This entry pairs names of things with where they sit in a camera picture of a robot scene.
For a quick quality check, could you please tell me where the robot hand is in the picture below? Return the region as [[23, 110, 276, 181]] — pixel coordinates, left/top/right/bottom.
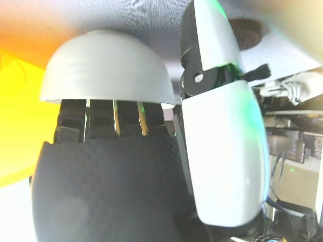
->
[[29, 0, 271, 242]]

